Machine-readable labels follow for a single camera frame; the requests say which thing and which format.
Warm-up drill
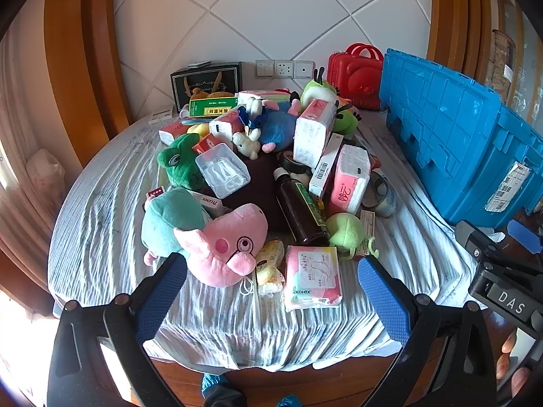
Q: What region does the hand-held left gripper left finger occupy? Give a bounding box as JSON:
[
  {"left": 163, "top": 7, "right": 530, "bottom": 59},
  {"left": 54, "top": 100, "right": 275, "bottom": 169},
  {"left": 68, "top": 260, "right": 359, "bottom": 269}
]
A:
[{"left": 46, "top": 253, "right": 188, "bottom": 407}]

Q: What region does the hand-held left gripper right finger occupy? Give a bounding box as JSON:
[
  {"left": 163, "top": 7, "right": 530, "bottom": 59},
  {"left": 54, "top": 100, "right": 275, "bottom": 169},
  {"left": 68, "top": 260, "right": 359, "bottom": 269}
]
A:
[{"left": 357, "top": 256, "right": 498, "bottom": 407}]

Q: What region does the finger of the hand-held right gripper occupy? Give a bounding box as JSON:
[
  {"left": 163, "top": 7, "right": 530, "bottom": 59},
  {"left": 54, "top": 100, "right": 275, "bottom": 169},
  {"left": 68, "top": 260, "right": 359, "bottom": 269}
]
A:
[
  {"left": 455, "top": 219, "right": 510, "bottom": 264},
  {"left": 507, "top": 219, "right": 543, "bottom": 256}
]

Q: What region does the teal dress pig plush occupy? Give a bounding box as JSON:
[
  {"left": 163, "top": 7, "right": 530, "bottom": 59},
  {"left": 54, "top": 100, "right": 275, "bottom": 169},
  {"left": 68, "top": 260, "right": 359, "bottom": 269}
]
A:
[{"left": 141, "top": 187, "right": 269, "bottom": 287}]

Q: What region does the round green plush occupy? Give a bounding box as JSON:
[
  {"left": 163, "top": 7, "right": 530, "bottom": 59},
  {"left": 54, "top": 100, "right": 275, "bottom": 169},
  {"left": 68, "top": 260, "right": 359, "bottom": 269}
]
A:
[{"left": 326, "top": 212, "right": 380, "bottom": 260}]

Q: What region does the blue plastic crate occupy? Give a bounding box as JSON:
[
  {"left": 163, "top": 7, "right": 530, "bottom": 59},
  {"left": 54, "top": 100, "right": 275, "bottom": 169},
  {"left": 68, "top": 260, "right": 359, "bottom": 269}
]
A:
[{"left": 379, "top": 48, "right": 543, "bottom": 230}]

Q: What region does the brown bear plush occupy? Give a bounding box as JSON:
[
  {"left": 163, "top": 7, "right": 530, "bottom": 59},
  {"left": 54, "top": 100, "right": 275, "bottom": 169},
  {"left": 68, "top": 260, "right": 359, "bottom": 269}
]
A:
[{"left": 190, "top": 87, "right": 235, "bottom": 100}]

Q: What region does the green bird plush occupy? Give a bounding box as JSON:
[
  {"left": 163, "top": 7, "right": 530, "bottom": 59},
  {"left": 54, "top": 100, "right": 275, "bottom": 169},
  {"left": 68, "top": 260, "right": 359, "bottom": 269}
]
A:
[{"left": 300, "top": 67, "right": 362, "bottom": 137}]

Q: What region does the person's right hand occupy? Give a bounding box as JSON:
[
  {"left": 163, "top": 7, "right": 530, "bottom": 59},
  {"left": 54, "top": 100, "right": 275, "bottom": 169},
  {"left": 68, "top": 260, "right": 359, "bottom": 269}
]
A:
[{"left": 496, "top": 331, "right": 532, "bottom": 396}]

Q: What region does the white paper tag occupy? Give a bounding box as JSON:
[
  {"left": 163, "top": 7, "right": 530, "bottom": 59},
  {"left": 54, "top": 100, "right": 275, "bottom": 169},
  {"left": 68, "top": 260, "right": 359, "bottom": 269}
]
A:
[{"left": 360, "top": 209, "right": 377, "bottom": 239}]

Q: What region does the striped white tablecloth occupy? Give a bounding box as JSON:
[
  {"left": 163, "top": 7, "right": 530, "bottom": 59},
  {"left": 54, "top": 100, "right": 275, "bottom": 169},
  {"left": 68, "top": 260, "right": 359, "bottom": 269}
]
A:
[{"left": 48, "top": 108, "right": 481, "bottom": 369}]

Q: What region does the clear tape roll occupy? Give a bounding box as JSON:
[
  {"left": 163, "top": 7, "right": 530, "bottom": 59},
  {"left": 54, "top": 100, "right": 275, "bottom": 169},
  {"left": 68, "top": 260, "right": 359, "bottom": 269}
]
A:
[{"left": 360, "top": 169, "right": 398, "bottom": 218}]

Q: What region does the white medicine box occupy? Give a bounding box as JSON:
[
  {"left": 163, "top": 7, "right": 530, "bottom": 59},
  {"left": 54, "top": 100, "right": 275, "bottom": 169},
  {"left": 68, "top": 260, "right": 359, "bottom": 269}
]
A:
[{"left": 186, "top": 189, "right": 224, "bottom": 217}]

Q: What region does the yellow snack packet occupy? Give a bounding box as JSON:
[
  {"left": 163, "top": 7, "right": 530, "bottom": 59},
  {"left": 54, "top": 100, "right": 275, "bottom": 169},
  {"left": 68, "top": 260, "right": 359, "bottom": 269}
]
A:
[{"left": 254, "top": 240, "right": 285, "bottom": 296}]

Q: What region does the brown glass bottle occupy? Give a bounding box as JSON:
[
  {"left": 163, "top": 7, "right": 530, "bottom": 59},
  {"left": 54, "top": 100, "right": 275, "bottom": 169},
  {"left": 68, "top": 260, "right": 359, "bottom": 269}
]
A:
[{"left": 273, "top": 167, "right": 331, "bottom": 247}]

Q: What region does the green frog plush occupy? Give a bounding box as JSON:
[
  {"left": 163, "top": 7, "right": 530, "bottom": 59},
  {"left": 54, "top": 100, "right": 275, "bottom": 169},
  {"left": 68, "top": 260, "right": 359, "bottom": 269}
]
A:
[{"left": 157, "top": 133, "right": 209, "bottom": 190}]

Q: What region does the clear plastic box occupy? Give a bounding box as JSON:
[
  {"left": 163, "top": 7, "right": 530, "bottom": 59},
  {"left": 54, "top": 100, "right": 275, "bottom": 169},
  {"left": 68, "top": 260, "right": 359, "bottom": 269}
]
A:
[{"left": 194, "top": 143, "right": 251, "bottom": 199}]

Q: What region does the maroon cloth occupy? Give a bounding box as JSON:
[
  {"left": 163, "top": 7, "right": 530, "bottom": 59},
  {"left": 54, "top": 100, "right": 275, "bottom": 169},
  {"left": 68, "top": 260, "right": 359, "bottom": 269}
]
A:
[{"left": 220, "top": 153, "right": 290, "bottom": 232}]

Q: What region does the long white box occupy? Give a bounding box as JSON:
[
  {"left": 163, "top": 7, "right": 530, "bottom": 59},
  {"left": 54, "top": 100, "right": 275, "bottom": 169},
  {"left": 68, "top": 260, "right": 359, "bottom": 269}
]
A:
[{"left": 308, "top": 132, "right": 345, "bottom": 198}]

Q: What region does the black tape roll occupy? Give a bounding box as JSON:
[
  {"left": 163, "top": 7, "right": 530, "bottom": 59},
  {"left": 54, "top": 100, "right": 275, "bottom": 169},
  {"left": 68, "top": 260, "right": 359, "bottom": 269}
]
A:
[{"left": 277, "top": 150, "right": 315, "bottom": 175}]

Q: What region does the white plastic bag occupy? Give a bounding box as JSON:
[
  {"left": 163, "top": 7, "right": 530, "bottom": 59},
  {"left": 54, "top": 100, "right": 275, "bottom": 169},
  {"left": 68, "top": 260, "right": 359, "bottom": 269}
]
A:
[{"left": 26, "top": 148, "right": 66, "bottom": 204}]

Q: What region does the small white plush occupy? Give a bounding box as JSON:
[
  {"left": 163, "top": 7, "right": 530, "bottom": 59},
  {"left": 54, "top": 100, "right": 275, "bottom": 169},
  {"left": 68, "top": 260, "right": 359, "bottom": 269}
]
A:
[{"left": 231, "top": 129, "right": 262, "bottom": 158}]

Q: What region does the tall white pink tissue pack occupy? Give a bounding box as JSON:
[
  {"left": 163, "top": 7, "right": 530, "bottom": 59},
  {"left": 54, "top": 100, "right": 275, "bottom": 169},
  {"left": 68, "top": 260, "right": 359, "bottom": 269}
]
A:
[{"left": 293, "top": 98, "right": 337, "bottom": 169}]

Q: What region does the red white tissue pack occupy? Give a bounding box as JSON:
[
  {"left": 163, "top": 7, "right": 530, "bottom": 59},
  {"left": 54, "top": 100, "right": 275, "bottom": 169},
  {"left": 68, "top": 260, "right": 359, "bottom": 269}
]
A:
[{"left": 209, "top": 108, "right": 247, "bottom": 137}]

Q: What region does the green medicine box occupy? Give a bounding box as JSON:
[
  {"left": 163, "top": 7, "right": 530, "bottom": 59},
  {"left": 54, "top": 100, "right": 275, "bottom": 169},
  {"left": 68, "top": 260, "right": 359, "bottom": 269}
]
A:
[{"left": 188, "top": 96, "right": 239, "bottom": 118}]

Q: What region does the blue round plush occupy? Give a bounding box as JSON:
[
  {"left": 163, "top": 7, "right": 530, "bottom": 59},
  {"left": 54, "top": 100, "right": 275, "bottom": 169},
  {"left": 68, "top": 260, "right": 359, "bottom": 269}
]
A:
[{"left": 254, "top": 99, "right": 303, "bottom": 154}]

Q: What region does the red toy suitcase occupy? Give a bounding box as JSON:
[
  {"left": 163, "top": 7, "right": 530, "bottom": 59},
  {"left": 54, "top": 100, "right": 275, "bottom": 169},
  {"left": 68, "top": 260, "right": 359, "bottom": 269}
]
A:
[{"left": 326, "top": 43, "right": 385, "bottom": 110}]

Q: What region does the white blue duck plush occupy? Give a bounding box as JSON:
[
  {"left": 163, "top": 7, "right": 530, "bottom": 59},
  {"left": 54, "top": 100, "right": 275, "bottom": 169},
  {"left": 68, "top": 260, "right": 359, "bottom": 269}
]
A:
[{"left": 237, "top": 97, "right": 269, "bottom": 129}]

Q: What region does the black gift box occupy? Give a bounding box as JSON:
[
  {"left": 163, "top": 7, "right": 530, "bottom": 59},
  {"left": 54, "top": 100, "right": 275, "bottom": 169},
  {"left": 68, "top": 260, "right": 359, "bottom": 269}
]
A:
[{"left": 170, "top": 62, "right": 243, "bottom": 113}]

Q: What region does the pink green tissue pack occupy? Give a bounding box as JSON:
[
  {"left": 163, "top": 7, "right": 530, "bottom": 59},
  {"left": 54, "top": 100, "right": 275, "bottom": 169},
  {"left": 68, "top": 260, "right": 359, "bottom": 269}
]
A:
[{"left": 237, "top": 89, "right": 290, "bottom": 105}]

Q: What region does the sheer curtain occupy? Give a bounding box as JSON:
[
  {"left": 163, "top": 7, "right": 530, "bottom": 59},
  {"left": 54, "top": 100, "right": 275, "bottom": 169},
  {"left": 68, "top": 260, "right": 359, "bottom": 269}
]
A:
[{"left": 0, "top": 25, "right": 58, "bottom": 272}]

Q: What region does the wooden wardrobe frame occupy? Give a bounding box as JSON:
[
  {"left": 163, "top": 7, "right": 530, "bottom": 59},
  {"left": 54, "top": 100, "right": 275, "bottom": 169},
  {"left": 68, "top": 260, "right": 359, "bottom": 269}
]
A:
[{"left": 426, "top": 0, "right": 493, "bottom": 78}]

